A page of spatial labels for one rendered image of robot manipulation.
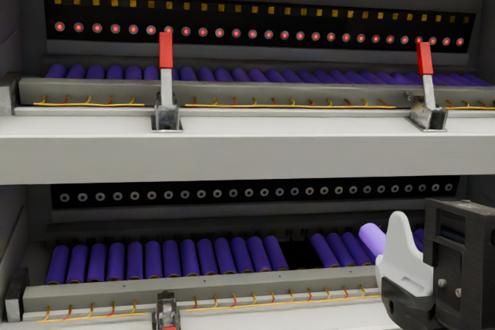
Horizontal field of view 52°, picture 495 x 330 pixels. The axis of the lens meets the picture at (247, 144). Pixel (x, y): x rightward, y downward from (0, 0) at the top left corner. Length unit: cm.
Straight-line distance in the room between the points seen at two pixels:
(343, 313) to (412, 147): 19
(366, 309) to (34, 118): 39
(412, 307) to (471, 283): 5
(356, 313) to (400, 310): 26
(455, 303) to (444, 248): 3
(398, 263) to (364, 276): 23
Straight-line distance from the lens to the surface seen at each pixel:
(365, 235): 45
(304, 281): 57
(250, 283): 56
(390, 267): 38
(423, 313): 32
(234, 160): 47
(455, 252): 30
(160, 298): 53
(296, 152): 48
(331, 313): 57
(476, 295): 28
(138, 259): 59
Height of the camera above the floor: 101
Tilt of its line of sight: 8 degrees down
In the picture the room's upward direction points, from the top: 1 degrees clockwise
